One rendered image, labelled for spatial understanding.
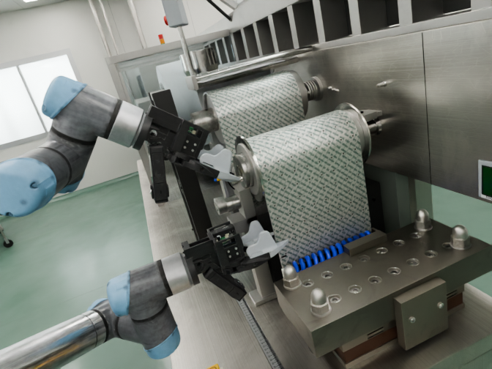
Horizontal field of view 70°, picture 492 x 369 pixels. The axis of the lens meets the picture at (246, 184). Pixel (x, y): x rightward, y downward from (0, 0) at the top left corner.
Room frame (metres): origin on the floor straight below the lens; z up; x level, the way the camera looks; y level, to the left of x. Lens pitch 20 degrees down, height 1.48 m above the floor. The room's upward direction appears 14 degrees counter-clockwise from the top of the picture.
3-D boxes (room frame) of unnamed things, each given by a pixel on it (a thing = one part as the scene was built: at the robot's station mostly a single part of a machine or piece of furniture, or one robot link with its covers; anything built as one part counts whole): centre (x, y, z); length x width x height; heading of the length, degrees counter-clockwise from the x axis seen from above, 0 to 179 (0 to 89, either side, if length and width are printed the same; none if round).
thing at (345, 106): (0.78, -0.26, 1.25); 0.15 x 0.01 x 0.15; 14
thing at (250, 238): (0.68, 0.00, 1.11); 0.09 x 0.03 x 0.06; 113
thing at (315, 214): (0.69, -0.15, 1.11); 0.23 x 0.01 x 0.18; 104
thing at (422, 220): (0.67, -0.36, 1.05); 0.04 x 0.04 x 0.04
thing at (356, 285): (0.58, -0.22, 1.00); 0.40 x 0.16 x 0.06; 104
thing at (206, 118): (0.95, 0.07, 1.34); 0.06 x 0.06 x 0.06; 14
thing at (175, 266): (0.61, 0.18, 1.11); 0.08 x 0.05 x 0.08; 14
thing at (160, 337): (0.60, 0.26, 1.01); 0.11 x 0.08 x 0.11; 58
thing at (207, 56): (1.44, 0.06, 1.50); 0.14 x 0.14 x 0.06
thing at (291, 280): (0.59, -0.04, 1.05); 0.04 x 0.04 x 0.04
